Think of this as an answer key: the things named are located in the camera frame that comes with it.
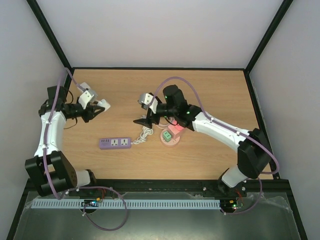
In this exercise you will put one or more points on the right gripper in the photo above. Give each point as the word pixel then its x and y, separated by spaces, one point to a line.
pixel 152 115

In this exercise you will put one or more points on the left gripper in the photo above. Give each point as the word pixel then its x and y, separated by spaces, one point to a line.
pixel 90 113

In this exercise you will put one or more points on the white charger plug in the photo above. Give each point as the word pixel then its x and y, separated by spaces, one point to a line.
pixel 104 104

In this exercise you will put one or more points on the white tiger cube plug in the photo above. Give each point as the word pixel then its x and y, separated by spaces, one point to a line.
pixel 84 87

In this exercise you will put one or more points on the purple power strip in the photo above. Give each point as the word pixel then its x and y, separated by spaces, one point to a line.
pixel 114 143

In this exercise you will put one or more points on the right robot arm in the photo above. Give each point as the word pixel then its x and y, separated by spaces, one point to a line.
pixel 251 146

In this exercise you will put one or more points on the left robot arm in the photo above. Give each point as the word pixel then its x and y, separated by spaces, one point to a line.
pixel 49 169

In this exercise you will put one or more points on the green plug adapter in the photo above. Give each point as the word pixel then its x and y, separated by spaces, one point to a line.
pixel 167 136

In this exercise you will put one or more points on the red pink plug adapter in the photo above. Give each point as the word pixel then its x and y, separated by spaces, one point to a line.
pixel 175 129

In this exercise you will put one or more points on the round pink socket base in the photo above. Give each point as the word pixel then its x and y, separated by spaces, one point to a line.
pixel 171 143

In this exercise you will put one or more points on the grey metal tray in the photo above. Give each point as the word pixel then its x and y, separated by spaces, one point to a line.
pixel 257 217

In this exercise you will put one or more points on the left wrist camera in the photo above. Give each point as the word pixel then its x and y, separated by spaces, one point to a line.
pixel 88 96

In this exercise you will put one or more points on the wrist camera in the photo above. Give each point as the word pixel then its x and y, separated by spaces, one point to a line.
pixel 149 102
pixel 88 96

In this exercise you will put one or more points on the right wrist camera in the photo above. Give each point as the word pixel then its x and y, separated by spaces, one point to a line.
pixel 149 102

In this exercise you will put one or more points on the black frame rail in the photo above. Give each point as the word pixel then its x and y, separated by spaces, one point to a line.
pixel 213 188

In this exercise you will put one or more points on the white slotted cable duct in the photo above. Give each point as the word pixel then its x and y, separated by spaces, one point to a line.
pixel 131 204

